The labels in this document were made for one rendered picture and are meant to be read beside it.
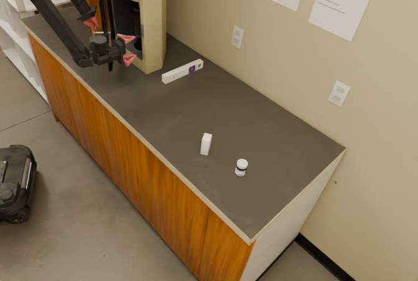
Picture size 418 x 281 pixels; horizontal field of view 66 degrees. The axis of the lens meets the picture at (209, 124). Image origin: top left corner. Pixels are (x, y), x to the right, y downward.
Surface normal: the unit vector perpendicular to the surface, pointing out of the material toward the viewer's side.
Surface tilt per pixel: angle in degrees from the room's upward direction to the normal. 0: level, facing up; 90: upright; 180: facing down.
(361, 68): 90
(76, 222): 0
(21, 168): 0
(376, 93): 90
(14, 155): 0
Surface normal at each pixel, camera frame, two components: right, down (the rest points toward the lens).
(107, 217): 0.09, -0.73
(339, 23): -0.72, 0.43
